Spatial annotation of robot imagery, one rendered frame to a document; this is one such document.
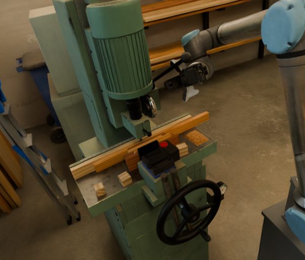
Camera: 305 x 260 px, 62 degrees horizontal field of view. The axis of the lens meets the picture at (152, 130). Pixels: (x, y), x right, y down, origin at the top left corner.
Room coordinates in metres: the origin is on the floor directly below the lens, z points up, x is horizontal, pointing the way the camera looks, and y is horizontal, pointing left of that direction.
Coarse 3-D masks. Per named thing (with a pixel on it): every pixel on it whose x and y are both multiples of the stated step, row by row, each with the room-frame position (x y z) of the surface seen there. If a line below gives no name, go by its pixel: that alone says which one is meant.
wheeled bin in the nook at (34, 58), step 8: (24, 56) 2.74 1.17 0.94; (32, 56) 2.62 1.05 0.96; (40, 56) 2.55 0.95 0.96; (24, 64) 2.44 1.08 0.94; (32, 64) 2.42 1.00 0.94; (40, 64) 2.43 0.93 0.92; (32, 72) 2.44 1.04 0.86; (40, 72) 2.46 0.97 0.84; (48, 72) 2.48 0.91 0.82; (40, 80) 2.45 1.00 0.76; (40, 88) 2.45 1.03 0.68; (48, 88) 2.47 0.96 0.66; (48, 96) 2.47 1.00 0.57; (48, 104) 2.47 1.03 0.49; (48, 120) 2.80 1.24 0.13; (56, 120) 2.49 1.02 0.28; (56, 128) 2.45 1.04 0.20; (56, 136) 2.43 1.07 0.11; (64, 136) 2.47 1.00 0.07
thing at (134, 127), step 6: (126, 114) 0.95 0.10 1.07; (126, 120) 0.92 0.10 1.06; (132, 120) 0.89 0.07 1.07; (138, 120) 0.88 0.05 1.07; (144, 120) 0.87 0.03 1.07; (126, 126) 0.93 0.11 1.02; (132, 126) 0.87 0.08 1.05; (138, 126) 0.85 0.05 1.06; (144, 126) 0.86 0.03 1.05; (150, 126) 0.88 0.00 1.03; (132, 132) 0.88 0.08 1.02; (138, 132) 0.85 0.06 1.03; (144, 132) 0.86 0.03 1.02; (138, 138) 0.85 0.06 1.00
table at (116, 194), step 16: (192, 128) 1.00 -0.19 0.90; (192, 144) 0.88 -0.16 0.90; (208, 144) 0.86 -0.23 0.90; (192, 160) 0.82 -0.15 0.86; (96, 176) 0.78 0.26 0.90; (112, 176) 0.77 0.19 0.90; (96, 192) 0.69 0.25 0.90; (112, 192) 0.68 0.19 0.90; (128, 192) 0.69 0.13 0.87; (144, 192) 0.69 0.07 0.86; (96, 208) 0.64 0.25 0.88
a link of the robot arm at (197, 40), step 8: (192, 32) 1.12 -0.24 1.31; (200, 32) 1.15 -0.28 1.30; (184, 40) 1.13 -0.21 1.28; (192, 40) 1.11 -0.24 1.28; (200, 40) 1.11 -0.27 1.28; (208, 40) 1.12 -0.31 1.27; (184, 48) 1.13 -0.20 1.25; (192, 48) 1.10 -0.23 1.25; (200, 48) 1.09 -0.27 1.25; (208, 48) 1.12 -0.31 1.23; (192, 56) 1.09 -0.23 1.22; (200, 56) 1.08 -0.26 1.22
